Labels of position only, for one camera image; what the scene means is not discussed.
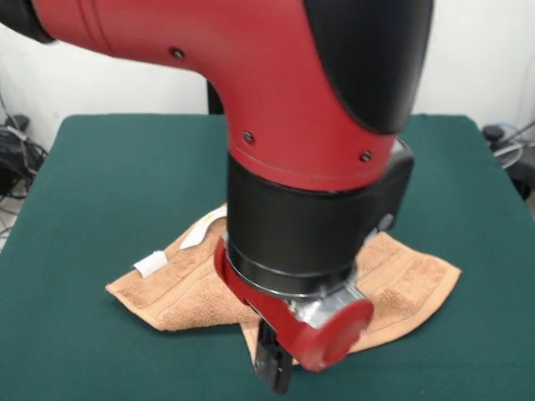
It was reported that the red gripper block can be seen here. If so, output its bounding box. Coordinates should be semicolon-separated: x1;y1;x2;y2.
213;240;375;396

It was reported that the tan terry towel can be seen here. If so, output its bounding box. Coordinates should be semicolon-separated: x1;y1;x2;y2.
104;202;463;368

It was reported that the dark green table cloth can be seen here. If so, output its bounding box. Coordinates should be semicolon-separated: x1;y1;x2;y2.
0;113;535;401

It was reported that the black equipment base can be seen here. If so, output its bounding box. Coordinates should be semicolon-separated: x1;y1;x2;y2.
507;145;535;197

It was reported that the black plug device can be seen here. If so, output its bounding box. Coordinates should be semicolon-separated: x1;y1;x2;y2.
482;124;507;145

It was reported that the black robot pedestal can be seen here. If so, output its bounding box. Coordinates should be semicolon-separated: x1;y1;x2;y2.
206;81;227;114

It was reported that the black cable bundle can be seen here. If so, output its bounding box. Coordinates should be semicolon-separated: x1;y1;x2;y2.
0;114;49;201

